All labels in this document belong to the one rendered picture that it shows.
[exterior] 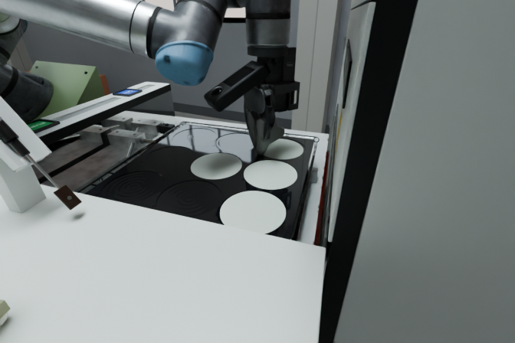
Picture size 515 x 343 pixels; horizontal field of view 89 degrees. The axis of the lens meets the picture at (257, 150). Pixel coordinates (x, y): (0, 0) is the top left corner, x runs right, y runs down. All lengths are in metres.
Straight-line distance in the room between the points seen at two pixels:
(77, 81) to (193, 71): 0.62
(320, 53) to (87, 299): 2.32
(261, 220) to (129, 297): 0.20
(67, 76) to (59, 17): 0.56
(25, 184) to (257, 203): 0.29
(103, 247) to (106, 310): 0.07
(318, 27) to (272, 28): 1.97
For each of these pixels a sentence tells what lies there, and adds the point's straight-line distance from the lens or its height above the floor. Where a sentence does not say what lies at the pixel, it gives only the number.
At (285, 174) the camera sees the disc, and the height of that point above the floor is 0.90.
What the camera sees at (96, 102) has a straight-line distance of 0.80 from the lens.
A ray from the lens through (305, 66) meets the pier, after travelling 2.47.
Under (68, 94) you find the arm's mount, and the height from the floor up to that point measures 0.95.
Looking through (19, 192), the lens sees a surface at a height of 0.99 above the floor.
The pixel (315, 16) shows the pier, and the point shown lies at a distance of 2.43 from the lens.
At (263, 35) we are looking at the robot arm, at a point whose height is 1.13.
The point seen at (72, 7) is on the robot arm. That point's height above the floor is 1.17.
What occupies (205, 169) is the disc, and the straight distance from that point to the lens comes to 0.51.
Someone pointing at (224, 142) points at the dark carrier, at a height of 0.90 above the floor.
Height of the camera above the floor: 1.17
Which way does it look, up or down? 28 degrees down
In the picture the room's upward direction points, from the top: straight up
